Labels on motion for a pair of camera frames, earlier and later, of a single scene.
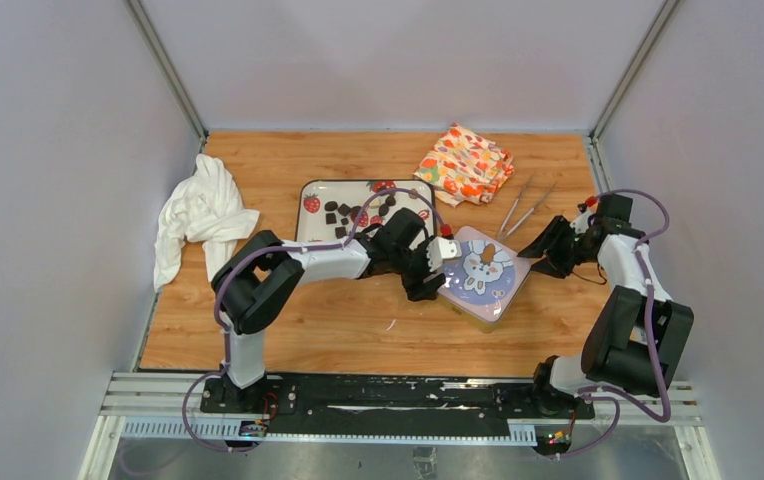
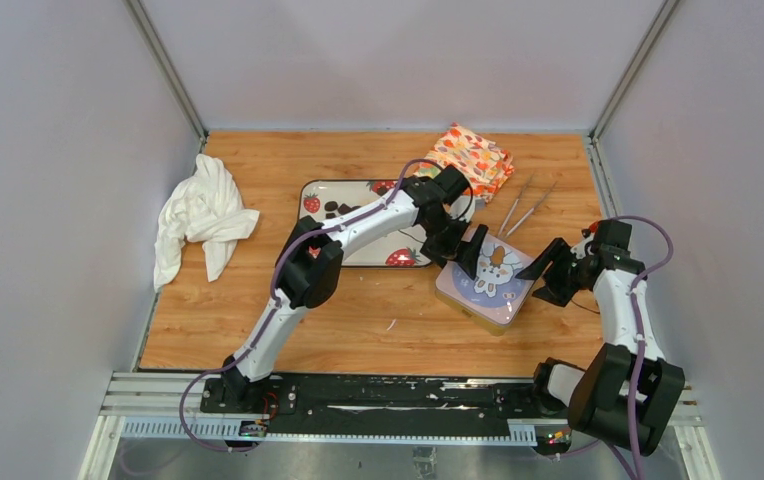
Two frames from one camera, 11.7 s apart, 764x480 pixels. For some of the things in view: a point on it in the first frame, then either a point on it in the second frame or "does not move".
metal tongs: (501, 235) does not move
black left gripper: (416, 289) -> (468, 251)
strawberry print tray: (325, 209) does not move
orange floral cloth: (462, 167) does not move
